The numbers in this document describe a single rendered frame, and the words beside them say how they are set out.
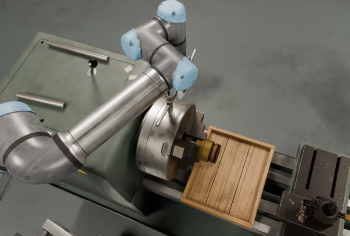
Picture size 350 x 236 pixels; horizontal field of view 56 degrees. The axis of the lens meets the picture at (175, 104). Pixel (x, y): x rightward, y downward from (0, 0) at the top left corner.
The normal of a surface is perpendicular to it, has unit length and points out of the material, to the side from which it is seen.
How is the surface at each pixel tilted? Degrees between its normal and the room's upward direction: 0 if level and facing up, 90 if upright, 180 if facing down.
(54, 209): 0
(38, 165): 33
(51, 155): 18
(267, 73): 0
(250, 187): 0
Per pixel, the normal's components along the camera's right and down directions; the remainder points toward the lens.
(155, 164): -0.38, 0.49
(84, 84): -0.11, -0.47
